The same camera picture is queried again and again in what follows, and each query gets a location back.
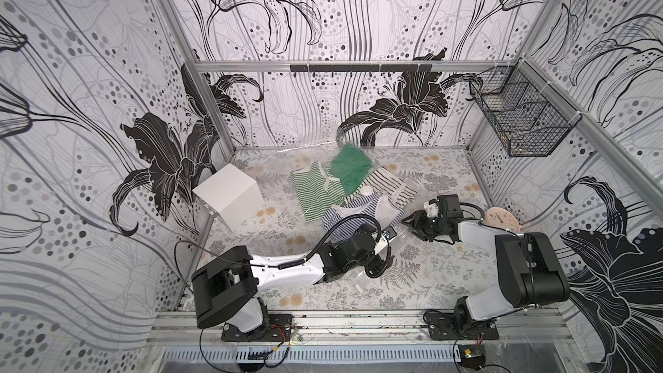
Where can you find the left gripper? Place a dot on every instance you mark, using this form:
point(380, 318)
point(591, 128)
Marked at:
point(372, 264)

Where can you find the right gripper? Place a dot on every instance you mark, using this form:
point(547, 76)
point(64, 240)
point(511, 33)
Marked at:
point(423, 222)

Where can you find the navy white striped tank top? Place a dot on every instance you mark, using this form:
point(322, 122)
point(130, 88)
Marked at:
point(378, 206)

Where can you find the black white striped tank top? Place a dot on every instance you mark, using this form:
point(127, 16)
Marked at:
point(381, 181)

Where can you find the clear plastic vacuum bag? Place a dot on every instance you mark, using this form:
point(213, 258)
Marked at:
point(350, 191)

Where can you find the green white striped tank top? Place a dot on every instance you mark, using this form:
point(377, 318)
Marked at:
point(317, 190)

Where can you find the solid green tank top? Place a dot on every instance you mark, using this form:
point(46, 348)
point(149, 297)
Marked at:
point(350, 166)

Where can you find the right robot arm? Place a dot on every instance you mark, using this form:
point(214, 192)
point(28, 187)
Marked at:
point(529, 273)

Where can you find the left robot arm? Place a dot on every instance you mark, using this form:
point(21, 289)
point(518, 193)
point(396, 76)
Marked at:
point(225, 291)

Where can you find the pink round clock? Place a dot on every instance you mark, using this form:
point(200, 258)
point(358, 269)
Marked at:
point(501, 218)

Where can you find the white cube box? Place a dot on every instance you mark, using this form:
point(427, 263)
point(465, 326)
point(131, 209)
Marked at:
point(231, 195)

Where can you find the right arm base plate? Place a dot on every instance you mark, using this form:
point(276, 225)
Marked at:
point(445, 326)

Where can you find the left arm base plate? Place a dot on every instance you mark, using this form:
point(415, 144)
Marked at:
point(272, 328)

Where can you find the black wire basket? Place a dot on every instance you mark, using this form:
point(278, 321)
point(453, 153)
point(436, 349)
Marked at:
point(521, 111)

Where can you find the white slotted cable duct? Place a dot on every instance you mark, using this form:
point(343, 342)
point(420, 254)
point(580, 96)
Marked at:
point(316, 354)

